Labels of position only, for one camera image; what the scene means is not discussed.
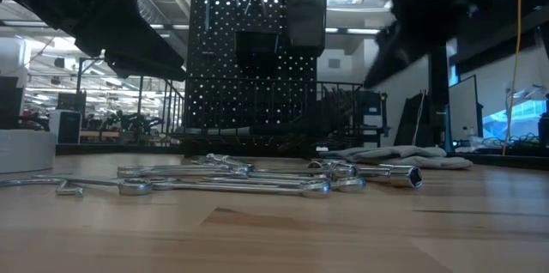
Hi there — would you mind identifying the tall black plastic bin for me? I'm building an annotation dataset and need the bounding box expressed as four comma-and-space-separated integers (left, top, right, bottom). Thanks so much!
286, 0, 329, 58

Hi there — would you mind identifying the black metal peg board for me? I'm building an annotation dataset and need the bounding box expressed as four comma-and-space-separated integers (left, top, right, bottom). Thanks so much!
184, 0, 329, 156

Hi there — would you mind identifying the long chrome tubular socket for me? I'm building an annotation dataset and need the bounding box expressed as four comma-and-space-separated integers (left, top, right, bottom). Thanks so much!
308, 160, 424, 190

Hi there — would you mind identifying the white panel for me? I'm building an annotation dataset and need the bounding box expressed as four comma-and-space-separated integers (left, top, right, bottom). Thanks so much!
448, 74, 485, 142

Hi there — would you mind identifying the black leaning board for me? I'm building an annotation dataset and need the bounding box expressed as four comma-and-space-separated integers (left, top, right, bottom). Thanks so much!
393, 90, 430, 148

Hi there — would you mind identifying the yellow cable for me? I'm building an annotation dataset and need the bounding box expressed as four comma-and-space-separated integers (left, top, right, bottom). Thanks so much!
507, 0, 523, 156

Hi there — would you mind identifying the white tape roll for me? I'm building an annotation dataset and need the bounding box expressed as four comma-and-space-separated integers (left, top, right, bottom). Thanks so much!
0, 130, 58, 175

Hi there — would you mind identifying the white and black box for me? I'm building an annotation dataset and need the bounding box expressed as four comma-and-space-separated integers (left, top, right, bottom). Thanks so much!
47, 109, 82, 145

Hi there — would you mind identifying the black column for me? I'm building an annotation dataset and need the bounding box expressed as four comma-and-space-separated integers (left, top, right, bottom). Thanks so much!
427, 45, 450, 149

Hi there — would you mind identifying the black gantry frame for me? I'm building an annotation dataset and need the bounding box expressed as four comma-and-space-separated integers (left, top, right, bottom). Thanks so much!
75, 56, 146, 113

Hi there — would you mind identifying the black wire basket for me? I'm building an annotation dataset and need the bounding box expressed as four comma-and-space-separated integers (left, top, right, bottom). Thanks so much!
160, 76, 365, 154

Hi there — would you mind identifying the grey striped work glove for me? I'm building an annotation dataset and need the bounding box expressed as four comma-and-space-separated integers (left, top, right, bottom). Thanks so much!
319, 144, 447, 161
372, 155, 473, 170

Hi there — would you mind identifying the short black plastic bin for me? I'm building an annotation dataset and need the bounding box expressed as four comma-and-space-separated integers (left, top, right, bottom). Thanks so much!
234, 30, 282, 68

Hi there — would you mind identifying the black equipment cart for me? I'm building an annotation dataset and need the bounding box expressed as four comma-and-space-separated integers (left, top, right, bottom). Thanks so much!
359, 90, 391, 148

